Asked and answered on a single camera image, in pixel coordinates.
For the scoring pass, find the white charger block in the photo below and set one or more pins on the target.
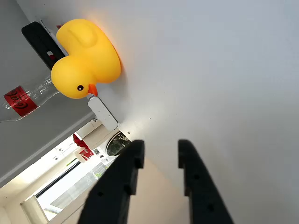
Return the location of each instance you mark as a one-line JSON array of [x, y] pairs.
[[102, 113]]

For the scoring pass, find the yellow rubber duck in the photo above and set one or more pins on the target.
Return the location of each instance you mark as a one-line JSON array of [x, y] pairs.
[[86, 58]]

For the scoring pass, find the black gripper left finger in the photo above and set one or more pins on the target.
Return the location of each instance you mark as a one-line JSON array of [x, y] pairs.
[[109, 191]]

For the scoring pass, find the black glasses case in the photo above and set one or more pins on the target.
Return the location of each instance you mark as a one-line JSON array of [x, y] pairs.
[[37, 39]]

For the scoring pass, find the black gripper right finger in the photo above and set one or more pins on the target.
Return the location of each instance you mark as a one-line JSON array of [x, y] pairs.
[[203, 193]]

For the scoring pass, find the red hanging item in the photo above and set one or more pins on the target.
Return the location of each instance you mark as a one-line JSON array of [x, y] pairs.
[[81, 143]]

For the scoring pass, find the white washing machine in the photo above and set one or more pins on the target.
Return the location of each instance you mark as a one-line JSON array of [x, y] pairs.
[[116, 144]]

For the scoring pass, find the white paper sheets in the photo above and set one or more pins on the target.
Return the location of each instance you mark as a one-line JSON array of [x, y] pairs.
[[50, 30]]

